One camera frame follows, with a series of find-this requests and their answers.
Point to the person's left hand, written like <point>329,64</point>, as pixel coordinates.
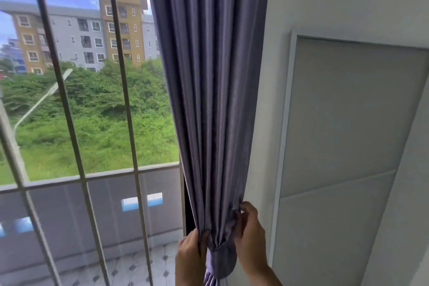
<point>187,262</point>

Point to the person's right hand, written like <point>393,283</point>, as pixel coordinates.
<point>251,242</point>

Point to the person's right fingers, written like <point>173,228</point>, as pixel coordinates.
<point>246,210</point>

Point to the person's left thumb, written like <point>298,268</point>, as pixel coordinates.
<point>200,244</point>

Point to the purple pleated curtain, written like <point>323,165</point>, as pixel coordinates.
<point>207,94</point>

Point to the person's right forearm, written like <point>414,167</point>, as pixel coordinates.
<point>264,277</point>

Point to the white panelled door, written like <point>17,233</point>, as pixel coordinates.
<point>338,135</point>

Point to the green trees and bushes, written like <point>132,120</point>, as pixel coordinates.
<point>100,115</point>

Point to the grey metal window grille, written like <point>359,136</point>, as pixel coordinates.
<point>121,61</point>

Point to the grey street lamp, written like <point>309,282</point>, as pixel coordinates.
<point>43,98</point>

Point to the yellow and grey apartment building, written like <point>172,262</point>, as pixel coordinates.
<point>80,27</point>

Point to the blue building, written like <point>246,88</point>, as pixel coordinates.
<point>13,58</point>

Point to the grey balcony wall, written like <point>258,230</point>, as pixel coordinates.
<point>110,208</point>

